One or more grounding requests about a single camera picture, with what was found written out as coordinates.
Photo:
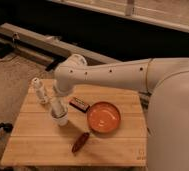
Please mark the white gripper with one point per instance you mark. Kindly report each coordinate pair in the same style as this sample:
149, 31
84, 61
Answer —
58, 104

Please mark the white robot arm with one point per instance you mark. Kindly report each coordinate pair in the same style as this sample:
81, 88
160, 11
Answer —
167, 119

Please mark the dark rectangular box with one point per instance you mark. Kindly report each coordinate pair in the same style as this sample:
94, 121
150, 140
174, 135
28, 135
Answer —
79, 104

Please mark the orange bowl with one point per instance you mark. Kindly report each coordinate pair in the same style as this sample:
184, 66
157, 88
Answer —
103, 117

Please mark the wooden table board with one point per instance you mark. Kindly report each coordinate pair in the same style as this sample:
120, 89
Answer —
36, 140

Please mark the black handle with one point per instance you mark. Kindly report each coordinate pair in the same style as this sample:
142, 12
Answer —
7, 127

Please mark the long metal rail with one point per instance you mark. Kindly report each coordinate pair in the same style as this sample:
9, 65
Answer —
57, 47

